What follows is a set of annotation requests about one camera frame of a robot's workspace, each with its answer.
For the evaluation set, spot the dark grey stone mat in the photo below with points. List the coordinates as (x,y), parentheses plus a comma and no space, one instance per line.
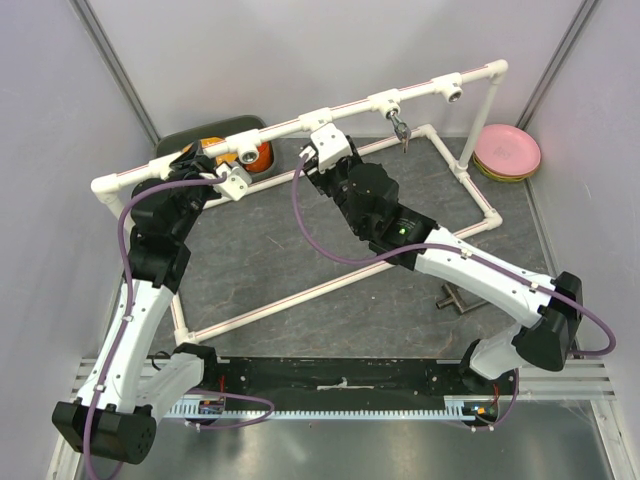
(279,242)

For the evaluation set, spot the orange red cup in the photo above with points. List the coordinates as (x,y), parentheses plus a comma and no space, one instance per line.
(264,159)

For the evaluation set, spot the yellow green plate stack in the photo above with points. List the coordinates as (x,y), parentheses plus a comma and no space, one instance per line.
(500,177)

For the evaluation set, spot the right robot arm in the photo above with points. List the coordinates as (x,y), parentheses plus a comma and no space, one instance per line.
(544,309)

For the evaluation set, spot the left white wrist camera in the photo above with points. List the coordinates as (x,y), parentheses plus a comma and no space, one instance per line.
(236,182)

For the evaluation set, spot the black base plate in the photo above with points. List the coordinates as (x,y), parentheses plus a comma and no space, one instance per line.
(339,384)

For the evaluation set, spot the orange dotted plate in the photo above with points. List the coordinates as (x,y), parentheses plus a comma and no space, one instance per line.
(212,141)

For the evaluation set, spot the chrome metal faucet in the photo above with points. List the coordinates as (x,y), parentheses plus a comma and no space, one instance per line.
(401,129)

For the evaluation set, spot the pink plate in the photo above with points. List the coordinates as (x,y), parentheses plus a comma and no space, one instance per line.
(507,151)

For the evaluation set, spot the grey slotted cable duct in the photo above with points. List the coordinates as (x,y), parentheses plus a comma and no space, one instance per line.
(198,409)

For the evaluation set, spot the dark green plastic tray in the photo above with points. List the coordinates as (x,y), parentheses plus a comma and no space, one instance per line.
(223,128)

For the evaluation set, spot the dark metal faucet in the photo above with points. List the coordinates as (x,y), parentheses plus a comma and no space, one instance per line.
(453,298)

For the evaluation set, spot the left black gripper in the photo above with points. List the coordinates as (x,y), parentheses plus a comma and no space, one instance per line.
(191,164)

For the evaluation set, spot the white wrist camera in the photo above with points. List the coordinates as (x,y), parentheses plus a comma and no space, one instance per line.
(327,146)
(236,182)

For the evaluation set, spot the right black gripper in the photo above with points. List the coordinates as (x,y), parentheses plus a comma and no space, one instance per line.
(322,179)

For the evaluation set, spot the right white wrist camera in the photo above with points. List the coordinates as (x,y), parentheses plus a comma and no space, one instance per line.
(327,146)

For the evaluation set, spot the white PVC pipe frame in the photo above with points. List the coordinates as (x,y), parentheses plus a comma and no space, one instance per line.
(106,188)

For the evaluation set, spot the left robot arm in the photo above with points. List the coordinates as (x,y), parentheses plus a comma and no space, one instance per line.
(115,413)

